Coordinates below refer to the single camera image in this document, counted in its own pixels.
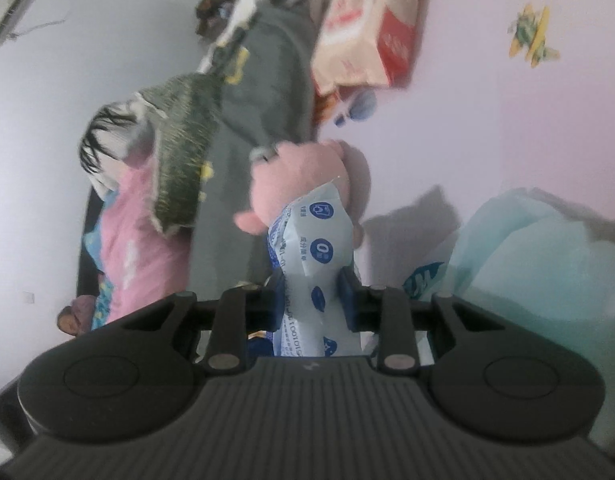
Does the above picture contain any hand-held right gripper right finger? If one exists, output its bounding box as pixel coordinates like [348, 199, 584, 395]
[337, 267, 493, 376]

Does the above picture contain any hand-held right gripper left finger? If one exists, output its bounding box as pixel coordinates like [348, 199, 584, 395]
[122, 270, 287, 376]

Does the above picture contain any blue white cotton pack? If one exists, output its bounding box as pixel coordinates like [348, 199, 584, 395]
[265, 180, 368, 358]

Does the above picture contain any pink plush toy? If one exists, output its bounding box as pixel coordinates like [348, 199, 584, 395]
[234, 139, 372, 248]

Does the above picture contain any purple brown soft toy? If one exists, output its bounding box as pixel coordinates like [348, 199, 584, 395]
[58, 295, 96, 337]

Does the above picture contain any pink quilt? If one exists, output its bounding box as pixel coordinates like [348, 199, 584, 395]
[82, 165, 198, 331]

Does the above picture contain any white tied plastic bag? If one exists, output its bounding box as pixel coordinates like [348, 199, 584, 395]
[360, 187, 615, 361]

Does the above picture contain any green floral pillow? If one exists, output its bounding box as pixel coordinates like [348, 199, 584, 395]
[138, 72, 223, 236]

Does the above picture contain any dark grey yellow-print blanket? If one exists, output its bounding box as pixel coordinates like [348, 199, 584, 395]
[190, 0, 338, 296]

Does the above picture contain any pink bed sheet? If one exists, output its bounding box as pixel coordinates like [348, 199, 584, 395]
[307, 0, 615, 281]

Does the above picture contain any grey purple cloth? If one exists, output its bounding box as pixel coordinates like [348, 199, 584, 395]
[125, 125, 154, 162]

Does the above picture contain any white black striped plush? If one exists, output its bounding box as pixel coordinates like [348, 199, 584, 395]
[79, 100, 153, 201]

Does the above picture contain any red white tissue pack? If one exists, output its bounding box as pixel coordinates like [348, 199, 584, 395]
[310, 0, 432, 93]

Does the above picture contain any dark bed frame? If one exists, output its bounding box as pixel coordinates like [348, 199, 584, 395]
[76, 182, 107, 297]

